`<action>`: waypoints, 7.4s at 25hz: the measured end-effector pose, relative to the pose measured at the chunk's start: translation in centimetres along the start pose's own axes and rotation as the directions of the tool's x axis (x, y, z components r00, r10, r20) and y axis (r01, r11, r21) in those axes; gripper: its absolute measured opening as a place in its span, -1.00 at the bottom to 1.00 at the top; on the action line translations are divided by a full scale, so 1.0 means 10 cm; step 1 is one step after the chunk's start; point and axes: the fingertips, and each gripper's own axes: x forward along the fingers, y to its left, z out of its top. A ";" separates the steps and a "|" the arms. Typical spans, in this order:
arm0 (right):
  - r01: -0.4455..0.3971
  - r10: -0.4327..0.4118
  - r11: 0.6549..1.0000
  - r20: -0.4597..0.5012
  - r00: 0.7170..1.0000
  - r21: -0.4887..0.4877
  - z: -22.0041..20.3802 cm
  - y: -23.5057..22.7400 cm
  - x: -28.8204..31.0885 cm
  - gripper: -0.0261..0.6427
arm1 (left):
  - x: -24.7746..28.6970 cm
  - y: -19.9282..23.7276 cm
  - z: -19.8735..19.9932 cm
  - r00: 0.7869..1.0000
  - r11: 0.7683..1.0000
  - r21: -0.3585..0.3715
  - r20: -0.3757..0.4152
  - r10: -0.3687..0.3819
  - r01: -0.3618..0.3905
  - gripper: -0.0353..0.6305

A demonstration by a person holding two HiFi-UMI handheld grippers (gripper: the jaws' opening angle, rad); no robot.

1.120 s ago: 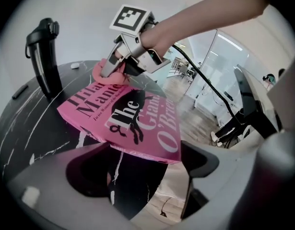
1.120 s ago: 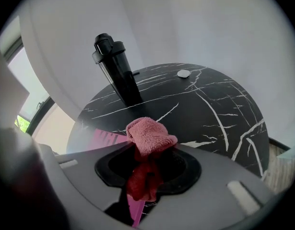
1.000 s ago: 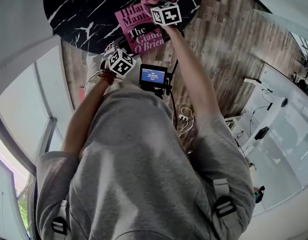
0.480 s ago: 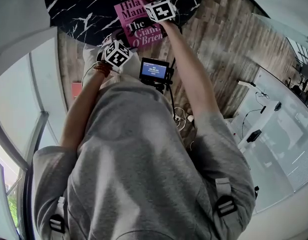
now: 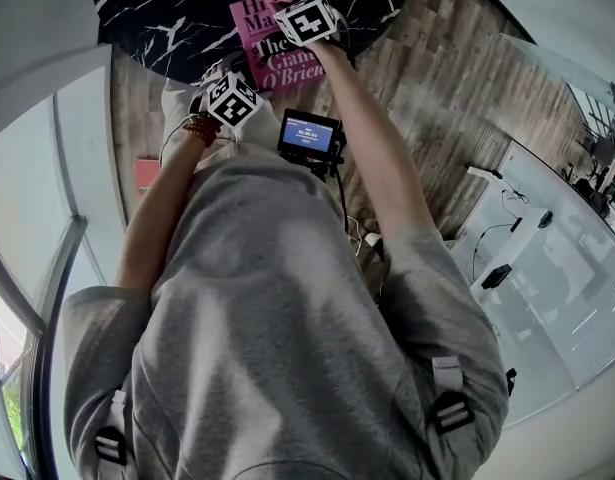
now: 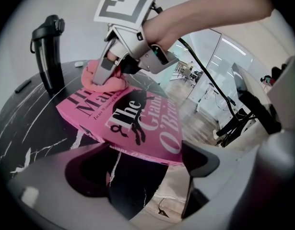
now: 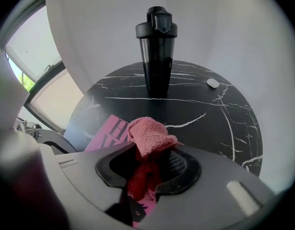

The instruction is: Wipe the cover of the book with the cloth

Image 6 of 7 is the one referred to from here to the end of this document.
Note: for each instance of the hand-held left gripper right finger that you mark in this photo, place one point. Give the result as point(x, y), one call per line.
point(233, 176)

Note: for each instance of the pink cloth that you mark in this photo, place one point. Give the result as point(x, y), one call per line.
point(113, 84)

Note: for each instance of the black thermos bottle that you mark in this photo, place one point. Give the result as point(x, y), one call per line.
point(49, 56)

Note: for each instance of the person's right forearm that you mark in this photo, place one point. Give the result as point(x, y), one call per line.
point(209, 11)

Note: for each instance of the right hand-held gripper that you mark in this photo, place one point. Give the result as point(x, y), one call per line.
point(128, 6)

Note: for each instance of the small white object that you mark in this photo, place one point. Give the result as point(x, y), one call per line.
point(78, 63)

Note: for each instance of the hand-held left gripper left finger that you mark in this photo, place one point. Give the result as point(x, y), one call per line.
point(49, 188)

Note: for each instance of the black pen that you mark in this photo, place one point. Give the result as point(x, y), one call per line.
point(23, 85)

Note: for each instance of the pink book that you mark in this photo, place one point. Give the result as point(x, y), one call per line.
point(137, 118)

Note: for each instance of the black marble round table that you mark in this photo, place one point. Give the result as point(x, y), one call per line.
point(29, 118)

